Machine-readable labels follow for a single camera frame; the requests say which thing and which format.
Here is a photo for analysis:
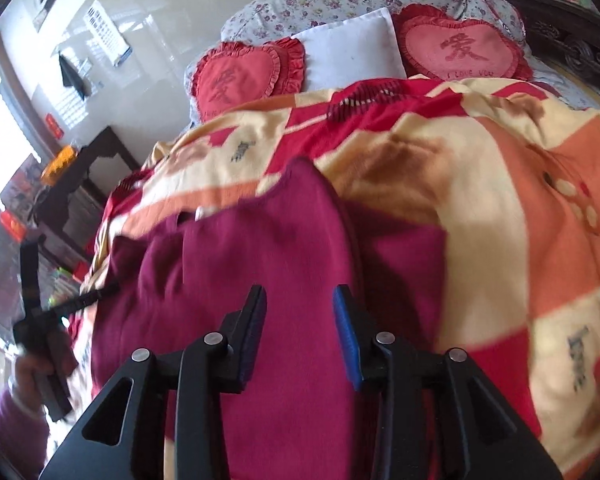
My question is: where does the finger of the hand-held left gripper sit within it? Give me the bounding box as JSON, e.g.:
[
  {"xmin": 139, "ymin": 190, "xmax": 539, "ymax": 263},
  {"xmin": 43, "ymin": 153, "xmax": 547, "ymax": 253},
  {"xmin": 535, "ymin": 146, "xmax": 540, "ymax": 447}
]
[
  {"xmin": 20, "ymin": 240, "xmax": 42, "ymax": 321},
  {"xmin": 40, "ymin": 282, "xmax": 122, "ymax": 318}
]

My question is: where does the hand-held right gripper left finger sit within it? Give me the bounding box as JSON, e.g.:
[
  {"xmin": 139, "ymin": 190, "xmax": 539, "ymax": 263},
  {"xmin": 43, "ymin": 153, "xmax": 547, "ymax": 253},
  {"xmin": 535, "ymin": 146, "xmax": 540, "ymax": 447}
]
[{"xmin": 39, "ymin": 285, "xmax": 268, "ymax": 480}]

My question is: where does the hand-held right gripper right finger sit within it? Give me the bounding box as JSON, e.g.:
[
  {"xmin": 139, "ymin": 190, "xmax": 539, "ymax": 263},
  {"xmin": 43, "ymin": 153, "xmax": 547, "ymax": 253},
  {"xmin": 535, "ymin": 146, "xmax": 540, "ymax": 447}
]
[{"xmin": 332, "ymin": 284, "xmax": 566, "ymax": 480}]

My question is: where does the maroon knit sweater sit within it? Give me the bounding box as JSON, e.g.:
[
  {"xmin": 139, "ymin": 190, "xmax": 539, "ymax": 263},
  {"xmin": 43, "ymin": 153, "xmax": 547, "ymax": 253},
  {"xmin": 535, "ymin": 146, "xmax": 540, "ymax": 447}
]
[{"xmin": 90, "ymin": 156, "xmax": 448, "ymax": 480}]

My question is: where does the person's left hand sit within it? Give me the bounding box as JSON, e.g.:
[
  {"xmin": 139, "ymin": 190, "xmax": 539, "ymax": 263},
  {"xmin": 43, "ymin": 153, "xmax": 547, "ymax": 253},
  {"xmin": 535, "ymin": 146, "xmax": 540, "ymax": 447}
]
[{"xmin": 12, "ymin": 330, "xmax": 78, "ymax": 413}]

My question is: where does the red box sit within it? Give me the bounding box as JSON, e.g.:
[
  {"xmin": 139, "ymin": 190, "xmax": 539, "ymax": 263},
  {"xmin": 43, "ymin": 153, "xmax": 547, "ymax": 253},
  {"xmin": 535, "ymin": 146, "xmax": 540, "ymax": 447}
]
[{"xmin": 0, "ymin": 210, "xmax": 28, "ymax": 241}]

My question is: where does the dark wooden cabinet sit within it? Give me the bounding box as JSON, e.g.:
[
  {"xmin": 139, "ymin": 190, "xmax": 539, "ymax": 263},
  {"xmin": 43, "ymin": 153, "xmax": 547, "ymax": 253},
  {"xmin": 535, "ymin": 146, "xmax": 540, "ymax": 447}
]
[{"xmin": 32, "ymin": 126, "xmax": 141, "ymax": 271}]

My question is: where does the black hanging cloth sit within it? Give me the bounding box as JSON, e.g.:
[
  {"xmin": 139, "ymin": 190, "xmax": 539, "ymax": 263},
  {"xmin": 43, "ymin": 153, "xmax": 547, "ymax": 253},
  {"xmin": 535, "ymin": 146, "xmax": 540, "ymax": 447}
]
[{"xmin": 57, "ymin": 52, "xmax": 88, "ymax": 102}]

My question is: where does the printed fleece blanket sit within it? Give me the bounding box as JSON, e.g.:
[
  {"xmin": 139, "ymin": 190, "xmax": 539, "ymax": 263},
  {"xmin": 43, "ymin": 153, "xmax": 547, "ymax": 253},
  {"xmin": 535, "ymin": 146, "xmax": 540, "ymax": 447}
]
[{"xmin": 80, "ymin": 74, "xmax": 600, "ymax": 480}]

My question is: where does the small red heart pillow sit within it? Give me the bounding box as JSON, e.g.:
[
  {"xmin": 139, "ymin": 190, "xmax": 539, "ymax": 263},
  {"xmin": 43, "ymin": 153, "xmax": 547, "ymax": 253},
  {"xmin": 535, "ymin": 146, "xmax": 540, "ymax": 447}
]
[{"xmin": 192, "ymin": 37, "xmax": 308, "ymax": 123}]

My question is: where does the white pillow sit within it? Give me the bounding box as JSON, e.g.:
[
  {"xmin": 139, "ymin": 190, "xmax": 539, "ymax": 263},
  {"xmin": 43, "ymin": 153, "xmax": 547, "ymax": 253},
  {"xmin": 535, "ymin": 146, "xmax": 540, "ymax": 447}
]
[{"xmin": 291, "ymin": 8, "xmax": 408, "ymax": 92}]

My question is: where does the large red heart pillow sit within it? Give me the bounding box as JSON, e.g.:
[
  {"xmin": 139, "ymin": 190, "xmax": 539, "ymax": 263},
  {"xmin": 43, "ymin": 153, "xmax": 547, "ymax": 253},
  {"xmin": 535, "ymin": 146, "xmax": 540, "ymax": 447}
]
[{"xmin": 392, "ymin": 4, "xmax": 535, "ymax": 82}]

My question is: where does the floral bed sheet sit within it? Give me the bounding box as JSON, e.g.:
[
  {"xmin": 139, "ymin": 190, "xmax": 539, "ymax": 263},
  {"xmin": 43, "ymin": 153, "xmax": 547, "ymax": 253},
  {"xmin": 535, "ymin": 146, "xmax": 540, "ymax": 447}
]
[{"xmin": 522, "ymin": 52, "xmax": 600, "ymax": 111}]

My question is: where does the red ruffled floral cushion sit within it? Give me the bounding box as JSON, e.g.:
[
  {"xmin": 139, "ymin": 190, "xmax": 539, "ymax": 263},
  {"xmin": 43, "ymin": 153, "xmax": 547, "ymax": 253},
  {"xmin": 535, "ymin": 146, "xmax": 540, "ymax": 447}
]
[{"xmin": 434, "ymin": 0, "xmax": 527, "ymax": 38}]

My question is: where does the dark carved wooden headboard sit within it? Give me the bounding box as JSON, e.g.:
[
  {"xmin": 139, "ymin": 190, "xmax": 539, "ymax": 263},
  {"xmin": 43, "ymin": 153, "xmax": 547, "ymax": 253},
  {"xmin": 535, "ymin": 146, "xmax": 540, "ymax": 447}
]
[{"xmin": 490, "ymin": 0, "xmax": 600, "ymax": 86}]

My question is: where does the wall calendar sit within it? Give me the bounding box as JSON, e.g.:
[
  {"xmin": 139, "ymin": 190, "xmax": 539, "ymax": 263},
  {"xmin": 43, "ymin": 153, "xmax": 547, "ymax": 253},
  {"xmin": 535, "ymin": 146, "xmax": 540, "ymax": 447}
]
[{"xmin": 87, "ymin": 0, "xmax": 133, "ymax": 67}]

